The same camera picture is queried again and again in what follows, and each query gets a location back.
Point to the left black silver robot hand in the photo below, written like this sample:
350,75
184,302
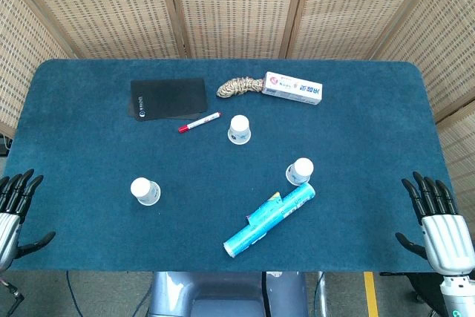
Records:
9,220

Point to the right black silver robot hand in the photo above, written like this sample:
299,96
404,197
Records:
445,239

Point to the white paper cup blue flowers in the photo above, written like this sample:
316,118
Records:
143,191
239,127
300,170

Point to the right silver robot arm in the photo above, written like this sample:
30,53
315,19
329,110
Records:
458,298

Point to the yellow floor tape strip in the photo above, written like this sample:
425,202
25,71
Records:
371,294

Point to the blue table mat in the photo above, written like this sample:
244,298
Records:
92,146

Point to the light blue plastic wrap roll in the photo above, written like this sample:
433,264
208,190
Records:
271,217

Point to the black leather pad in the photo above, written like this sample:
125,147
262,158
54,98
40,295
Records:
168,98

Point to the white toothpaste box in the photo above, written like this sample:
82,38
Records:
293,88

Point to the red white marker pen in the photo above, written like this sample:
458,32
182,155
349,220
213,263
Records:
200,122

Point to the grey robot torso base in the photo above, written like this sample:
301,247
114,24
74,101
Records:
222,294

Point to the woven bamboo folding screen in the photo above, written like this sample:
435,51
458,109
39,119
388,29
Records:
237,9

